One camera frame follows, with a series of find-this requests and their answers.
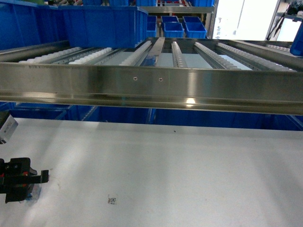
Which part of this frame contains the silver camera box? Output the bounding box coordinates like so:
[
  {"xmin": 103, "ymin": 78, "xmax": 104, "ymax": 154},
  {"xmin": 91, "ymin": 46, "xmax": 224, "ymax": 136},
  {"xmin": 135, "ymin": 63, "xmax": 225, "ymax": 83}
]
[{"xmin": 0, "ymin": 111, "xmax": 18, "ymax": 144}]

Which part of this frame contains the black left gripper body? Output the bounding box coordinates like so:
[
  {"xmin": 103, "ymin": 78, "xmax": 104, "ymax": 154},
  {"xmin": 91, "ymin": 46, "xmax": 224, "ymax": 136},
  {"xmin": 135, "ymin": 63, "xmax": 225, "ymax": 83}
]
[{"xmin": 0, "ymin": 157, "xmax": 37, "ymax": 203}]

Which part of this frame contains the large blue bin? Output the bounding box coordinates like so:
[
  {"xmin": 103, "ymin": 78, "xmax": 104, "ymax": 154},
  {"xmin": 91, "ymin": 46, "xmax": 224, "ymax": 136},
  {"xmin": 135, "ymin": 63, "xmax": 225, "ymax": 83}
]
[
  {"xmin": 58, "ymin": 6, "xmax": 148, "ymax": 48},
  {"xmin": 290, "ymin": 23, "xmax": 303, "ymax": 56}
]

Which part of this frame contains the large blue bin right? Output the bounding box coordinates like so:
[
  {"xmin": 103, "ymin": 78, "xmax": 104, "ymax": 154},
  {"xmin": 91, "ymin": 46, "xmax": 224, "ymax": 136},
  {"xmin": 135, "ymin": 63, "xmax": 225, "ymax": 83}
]
[{"xmin": 290, "ymin": 23, "xmax": 303, "ymax": 56}]

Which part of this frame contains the stainless steel roller shelf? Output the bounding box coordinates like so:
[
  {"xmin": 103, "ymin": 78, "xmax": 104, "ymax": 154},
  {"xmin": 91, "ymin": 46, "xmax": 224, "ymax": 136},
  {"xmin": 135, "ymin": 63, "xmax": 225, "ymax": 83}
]
[{"xmin": 0, "ymin": 38, "xmax": 303, "ymax": 115}]

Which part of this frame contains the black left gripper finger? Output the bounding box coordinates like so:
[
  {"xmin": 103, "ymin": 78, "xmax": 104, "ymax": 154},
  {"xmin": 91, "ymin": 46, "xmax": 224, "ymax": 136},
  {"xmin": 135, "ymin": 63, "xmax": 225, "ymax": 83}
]
[{"xmin": 36, "ymin": 170, "xmax": 49, "ymax": 183}]

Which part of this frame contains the large blue bin left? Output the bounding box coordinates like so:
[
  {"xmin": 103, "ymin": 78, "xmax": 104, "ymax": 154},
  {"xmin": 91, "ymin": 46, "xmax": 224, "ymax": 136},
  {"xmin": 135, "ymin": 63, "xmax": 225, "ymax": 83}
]
[{"xmin": 58, "ymin": 6, "xmax": 148, "ymax": 48}]

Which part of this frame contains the QR code sticker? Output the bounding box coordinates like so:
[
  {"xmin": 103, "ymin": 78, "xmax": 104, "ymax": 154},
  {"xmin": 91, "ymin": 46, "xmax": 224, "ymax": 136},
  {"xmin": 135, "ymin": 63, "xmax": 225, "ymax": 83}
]
[{"xmin": 107, "ymin": 193, "xmax": 118, "ymax": 205}]

